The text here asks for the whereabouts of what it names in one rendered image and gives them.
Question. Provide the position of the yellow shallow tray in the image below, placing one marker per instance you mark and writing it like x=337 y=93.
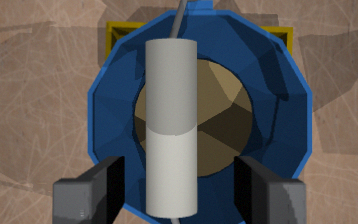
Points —
x=116 y=30

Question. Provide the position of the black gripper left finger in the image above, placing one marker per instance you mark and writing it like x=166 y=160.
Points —
x=94 y=197

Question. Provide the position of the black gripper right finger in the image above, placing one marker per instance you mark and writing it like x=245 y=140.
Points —
x=263 y=197

